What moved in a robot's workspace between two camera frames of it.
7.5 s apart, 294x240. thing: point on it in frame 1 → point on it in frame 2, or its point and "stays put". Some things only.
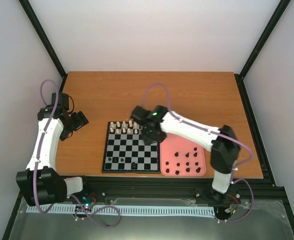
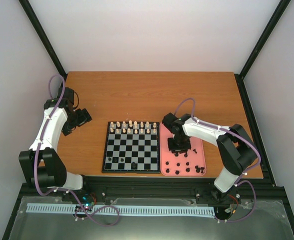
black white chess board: (125, 151) stays put
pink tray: (180, 157) stays put
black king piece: (134, 166) stays put
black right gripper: (148, 141) → (174, 149)
